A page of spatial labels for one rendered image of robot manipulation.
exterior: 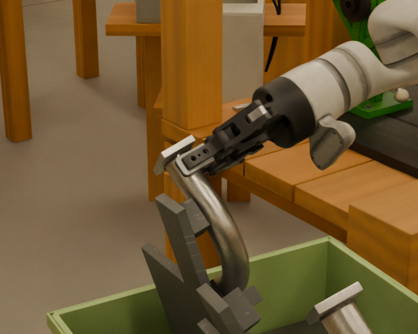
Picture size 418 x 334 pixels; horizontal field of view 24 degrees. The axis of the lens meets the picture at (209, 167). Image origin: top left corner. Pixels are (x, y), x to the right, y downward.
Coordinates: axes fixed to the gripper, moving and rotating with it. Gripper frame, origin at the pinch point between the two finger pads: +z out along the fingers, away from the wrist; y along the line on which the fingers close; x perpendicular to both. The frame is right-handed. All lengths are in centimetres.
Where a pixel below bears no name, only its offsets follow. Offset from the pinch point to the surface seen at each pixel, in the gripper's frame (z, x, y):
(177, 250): 5.5, 6.6, -2.9
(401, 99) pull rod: -71, -5, -70
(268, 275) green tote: -10.5, 12.4, -27.6
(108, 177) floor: -68, -71, -273
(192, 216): 3.5, 4.9, 1.4
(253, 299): -0.3, 14.9, -8.5
